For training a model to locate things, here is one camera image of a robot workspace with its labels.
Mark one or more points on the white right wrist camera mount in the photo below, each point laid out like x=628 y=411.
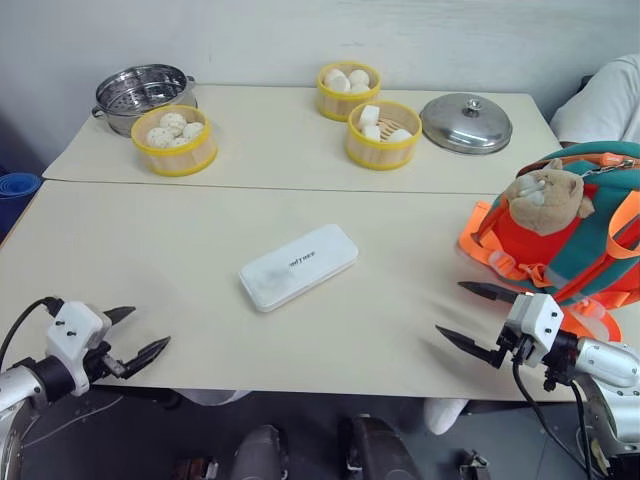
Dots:
x=537 y=315

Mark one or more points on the speckled white bun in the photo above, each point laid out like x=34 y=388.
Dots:
x=193 y=130
x=180 y=142
x=172 y=121
x=159 y=137

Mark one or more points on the stainless steel steamer pot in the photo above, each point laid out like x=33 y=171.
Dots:
x=135 y=87

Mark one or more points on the dark rounded shape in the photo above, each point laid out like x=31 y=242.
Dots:
x=375 y=450
x=260 y=452

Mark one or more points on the yellow-rimmed steamer with square buns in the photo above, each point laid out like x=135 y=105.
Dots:
x=382 y=152

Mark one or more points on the orange and green backpack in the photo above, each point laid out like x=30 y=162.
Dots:
x=595 y=250

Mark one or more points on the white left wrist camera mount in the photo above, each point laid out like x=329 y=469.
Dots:
x=75 y=330

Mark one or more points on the person in white shirt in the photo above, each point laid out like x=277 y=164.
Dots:
x=600 y=105

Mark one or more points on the blue round object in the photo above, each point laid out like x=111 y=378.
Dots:
x=17 y=200

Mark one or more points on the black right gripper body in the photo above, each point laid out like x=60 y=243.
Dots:
x=516 y=349

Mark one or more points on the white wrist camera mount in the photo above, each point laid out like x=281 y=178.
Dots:
x=75 y=330
x=537 y=315

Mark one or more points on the yellow-rimmed steamer with round buns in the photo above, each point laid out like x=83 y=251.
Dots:
x=335 y=107

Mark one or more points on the stainless steel pot lid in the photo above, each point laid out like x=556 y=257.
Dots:
x=465 y=127

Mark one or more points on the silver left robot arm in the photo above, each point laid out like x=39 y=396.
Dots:
x=20 y=382

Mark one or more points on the brown plush hamster toy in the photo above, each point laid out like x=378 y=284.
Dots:
x=550 y=200

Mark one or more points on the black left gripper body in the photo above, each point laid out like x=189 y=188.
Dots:
x=102 y=362

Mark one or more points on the round white bun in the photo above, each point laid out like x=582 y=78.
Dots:
x=360 y=89
x=336 y=80
x=359 y=78

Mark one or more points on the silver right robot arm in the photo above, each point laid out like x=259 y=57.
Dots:
x=605 y=357

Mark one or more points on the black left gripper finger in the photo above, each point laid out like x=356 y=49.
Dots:
x=145 y=356
x=120 y=314

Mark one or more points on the white rectangular case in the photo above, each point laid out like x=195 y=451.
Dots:
x=300 y=267

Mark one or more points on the square white steamed bun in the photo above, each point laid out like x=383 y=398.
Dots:
x=371 y=133
x=370 y=116
x=400 y=136

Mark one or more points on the white rounded object under table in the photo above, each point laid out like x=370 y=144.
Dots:
x=212 y=396
x=442 y=415

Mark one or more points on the yellow-rimmed steamer with speckled buns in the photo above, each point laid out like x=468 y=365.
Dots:
x=175 y=160

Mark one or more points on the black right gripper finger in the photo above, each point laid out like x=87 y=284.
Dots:
x=475 y=348
x=492 y=292

